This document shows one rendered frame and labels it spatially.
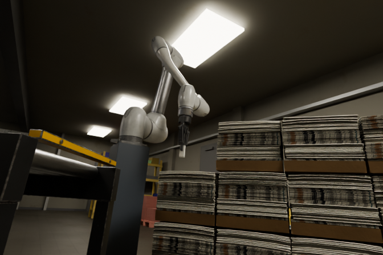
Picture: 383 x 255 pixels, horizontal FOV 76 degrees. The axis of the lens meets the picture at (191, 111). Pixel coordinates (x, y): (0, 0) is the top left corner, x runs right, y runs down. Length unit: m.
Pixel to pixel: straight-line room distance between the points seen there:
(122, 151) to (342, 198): 1.12
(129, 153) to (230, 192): 0.69
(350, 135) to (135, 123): 1.15
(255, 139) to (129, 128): 0.82
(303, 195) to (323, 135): 0.26
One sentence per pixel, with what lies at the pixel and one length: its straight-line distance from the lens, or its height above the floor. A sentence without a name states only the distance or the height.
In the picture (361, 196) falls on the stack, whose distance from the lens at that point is 1.12.
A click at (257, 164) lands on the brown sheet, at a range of 1.11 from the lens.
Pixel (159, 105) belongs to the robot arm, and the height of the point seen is 1.34.
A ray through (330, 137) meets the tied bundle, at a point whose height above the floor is 0.97.
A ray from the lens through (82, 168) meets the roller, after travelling 0.89.
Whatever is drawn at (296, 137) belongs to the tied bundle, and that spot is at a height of 0.98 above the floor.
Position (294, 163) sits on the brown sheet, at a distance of 1.09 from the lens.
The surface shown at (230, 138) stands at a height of 0.99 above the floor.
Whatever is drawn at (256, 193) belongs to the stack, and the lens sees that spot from 1.10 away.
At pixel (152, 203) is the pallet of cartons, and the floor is 0.54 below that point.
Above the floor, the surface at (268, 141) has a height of 0.97.
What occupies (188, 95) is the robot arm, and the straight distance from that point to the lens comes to 1.46.
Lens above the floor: 0.70
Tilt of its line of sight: 20 degrees up
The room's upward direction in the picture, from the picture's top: 4 degrees clockwise
